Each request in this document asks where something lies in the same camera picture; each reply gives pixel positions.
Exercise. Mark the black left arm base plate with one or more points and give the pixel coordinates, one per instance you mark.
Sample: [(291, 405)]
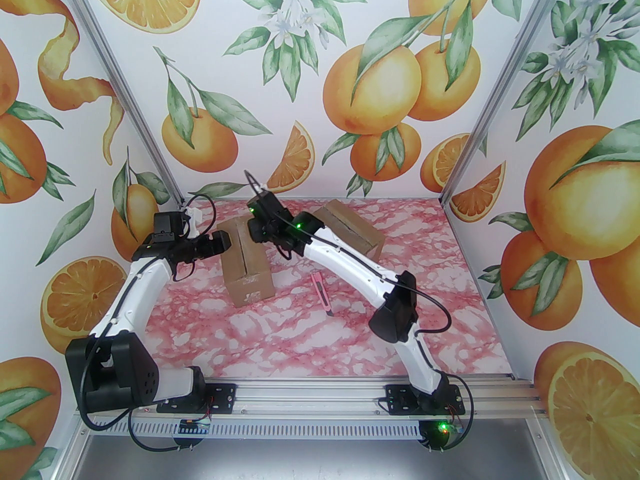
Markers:
[(222, 398)]

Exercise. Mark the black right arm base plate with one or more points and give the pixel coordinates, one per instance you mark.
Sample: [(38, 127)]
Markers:
[(400, 400)]

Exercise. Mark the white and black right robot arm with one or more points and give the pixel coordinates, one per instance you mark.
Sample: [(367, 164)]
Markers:
[(350, 263)]

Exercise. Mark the cardboard box with white label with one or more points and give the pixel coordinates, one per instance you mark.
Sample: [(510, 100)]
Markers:
[(247, 268)]

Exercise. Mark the aluminium corner post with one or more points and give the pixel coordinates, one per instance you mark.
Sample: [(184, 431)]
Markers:
[(129, 90), (505, 85)]

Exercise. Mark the black puck with status light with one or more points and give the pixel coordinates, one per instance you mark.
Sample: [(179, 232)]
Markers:
[(437, 430)]

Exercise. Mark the grey metal panel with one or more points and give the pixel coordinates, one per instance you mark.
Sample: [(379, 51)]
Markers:
[(300, 460)]

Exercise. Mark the pink utility knife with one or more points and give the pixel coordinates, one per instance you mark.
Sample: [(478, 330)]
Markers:
[(322, 293)]

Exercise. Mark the small circuit board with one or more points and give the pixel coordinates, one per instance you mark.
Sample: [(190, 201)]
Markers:
[(195, 425)]

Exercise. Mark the plain taped cardboard box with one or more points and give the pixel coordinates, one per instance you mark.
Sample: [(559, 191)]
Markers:
[(350, 228)]

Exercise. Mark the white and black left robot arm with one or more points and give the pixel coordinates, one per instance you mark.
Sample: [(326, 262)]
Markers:
[(132, 293)]

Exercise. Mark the aluminium rail frame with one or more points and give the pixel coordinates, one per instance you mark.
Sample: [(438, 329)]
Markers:
[(310, 398)]

